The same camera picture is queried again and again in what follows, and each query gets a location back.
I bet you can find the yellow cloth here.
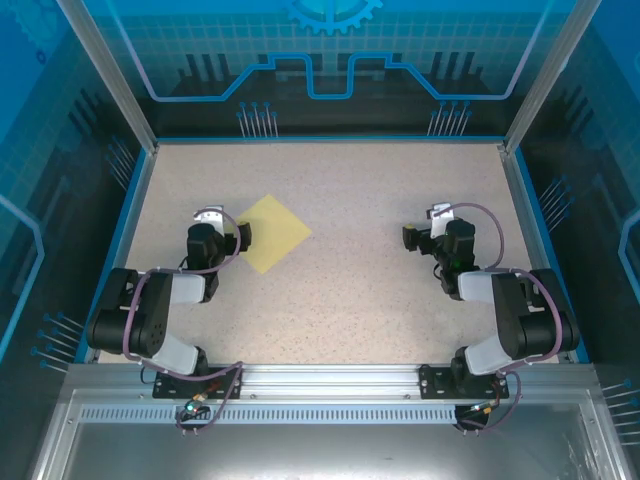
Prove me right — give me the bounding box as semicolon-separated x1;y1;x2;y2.
233;193;314;275

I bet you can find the blue table border strip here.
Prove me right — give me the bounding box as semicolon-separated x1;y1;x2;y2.
154;134;506;144
513;147;592;365
73;147;159;365

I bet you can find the brushed metal shelf panel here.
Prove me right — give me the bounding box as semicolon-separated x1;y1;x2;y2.
29;389;624;480

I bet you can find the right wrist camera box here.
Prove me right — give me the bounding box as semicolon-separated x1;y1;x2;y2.
426;202;457;239

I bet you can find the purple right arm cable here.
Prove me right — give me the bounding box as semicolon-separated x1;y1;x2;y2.
432;201;564;436

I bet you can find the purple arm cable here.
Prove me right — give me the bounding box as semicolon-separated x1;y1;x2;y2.
432;201;564;436
122;208;246;437

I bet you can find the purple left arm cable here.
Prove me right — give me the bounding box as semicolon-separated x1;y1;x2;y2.
122;208;246;437

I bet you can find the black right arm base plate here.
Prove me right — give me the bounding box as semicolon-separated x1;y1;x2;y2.
418;364;510;400

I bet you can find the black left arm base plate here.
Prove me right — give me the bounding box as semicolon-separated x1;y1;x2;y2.
152;366;245;400

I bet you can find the aluminium frame post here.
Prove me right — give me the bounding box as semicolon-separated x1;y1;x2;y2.
55;0;160;154
501;0;604;154

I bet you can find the cable connector with green light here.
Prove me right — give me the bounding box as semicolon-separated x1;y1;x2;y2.
180;393;212;420
467;398;503;417

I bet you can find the aluminium mounting rail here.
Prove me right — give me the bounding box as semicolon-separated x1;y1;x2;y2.
64;363;599;401

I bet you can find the slotted grey cable duct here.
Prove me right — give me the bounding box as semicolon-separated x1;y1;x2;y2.
79;407;461;424

